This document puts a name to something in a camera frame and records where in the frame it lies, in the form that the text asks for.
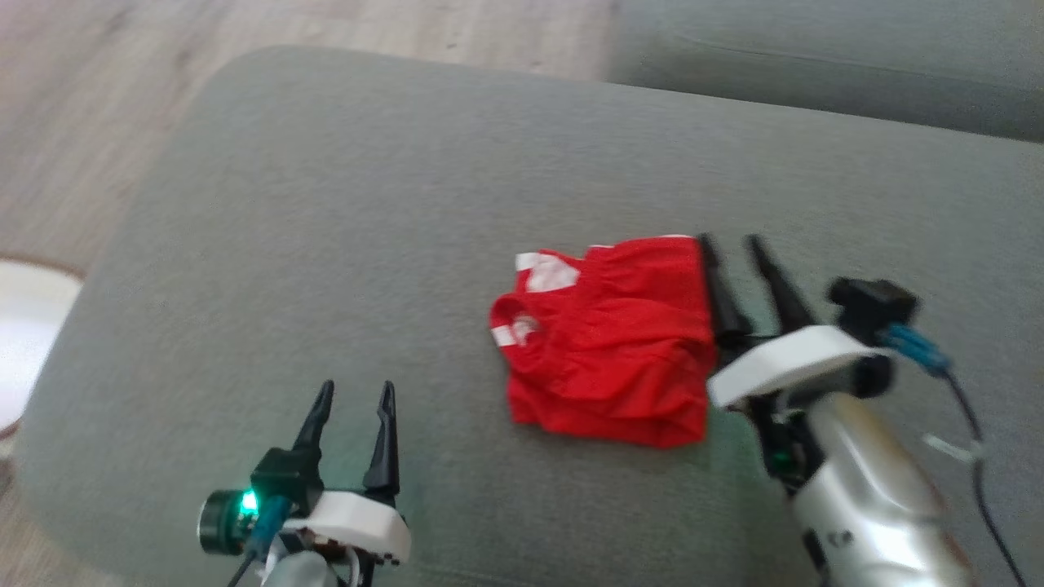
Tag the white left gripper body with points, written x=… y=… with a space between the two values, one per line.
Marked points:
x=359 y=522

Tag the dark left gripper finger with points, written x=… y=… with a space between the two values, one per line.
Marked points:
x=316 y=424
x=383 y=456

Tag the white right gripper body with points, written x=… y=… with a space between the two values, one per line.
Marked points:
x=783 y=363

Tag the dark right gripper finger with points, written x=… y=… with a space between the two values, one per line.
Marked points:
x=787 y=306
x=726 y=302

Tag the red garment with white stripes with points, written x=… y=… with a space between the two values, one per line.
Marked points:
x=612 y=359

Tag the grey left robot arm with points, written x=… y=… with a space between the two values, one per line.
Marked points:
x=298 y=572

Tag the large grey sofa seat cushion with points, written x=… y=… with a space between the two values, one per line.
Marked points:
x=367 y=244

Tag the white round brown-rimmed object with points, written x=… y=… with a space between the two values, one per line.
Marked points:
x=33 y=342

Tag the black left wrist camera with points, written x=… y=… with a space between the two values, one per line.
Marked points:
x=281 y=477

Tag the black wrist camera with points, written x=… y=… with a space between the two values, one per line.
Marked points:
x=281 y=477
x=873 y=306

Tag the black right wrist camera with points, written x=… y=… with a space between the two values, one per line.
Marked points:
x=873 y=306

